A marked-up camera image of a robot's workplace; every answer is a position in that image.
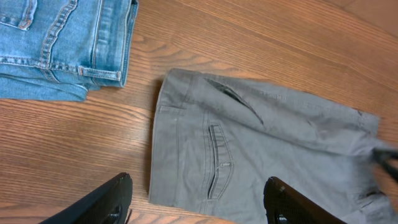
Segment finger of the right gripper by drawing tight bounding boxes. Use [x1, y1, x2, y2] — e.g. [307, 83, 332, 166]
[372, 147, 397, 182]

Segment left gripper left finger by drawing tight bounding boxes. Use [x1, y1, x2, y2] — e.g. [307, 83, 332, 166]
[40, 172, 132, 224]

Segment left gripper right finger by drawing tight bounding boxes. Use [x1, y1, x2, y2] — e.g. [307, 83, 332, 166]
[264, 177, 345, 224]

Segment grey cotton shorts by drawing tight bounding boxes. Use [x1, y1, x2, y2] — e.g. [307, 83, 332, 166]
[149, 69, 397, 223]

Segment folded blue denim jeans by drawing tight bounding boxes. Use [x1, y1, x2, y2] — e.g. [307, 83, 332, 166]
[1, 0, 139, 101]

